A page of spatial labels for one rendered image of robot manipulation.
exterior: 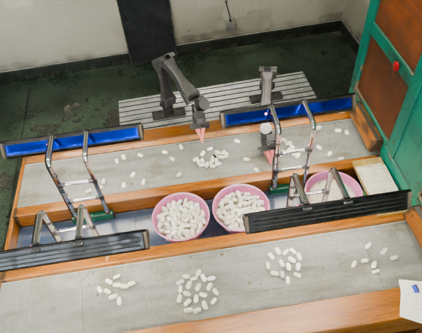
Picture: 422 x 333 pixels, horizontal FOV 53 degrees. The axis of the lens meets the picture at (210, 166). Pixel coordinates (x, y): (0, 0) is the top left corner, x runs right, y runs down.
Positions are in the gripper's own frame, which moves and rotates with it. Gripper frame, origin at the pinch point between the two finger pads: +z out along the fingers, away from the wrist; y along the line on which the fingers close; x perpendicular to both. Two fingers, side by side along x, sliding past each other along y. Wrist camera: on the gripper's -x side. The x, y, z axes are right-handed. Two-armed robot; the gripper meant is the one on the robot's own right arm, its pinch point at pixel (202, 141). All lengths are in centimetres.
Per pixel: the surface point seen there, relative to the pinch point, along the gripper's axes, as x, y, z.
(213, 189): -12.2, 1.7, 24.6
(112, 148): 11.3, -47.6, -4.2
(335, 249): -38, 49, 57
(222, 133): 11.3, 11.8, -3.5
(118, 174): 1.0, -44.8, 10.6
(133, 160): 6.2, -36.8, 4.4
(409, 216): -41, 81, 47
